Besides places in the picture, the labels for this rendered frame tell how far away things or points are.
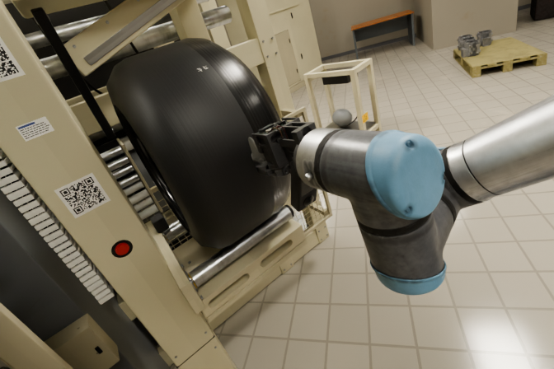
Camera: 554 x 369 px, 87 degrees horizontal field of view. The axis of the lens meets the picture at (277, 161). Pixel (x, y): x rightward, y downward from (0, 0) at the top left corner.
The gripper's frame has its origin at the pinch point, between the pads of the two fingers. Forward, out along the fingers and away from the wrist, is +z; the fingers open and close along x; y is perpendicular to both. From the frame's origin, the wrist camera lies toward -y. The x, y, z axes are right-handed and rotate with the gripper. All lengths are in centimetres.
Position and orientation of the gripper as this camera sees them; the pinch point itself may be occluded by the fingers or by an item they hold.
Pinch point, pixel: (258, 155)
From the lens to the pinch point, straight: 61.3
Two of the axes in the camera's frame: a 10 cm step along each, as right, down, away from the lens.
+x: -7.7, 4.7, -4.2
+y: -3.4, -8.7, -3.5
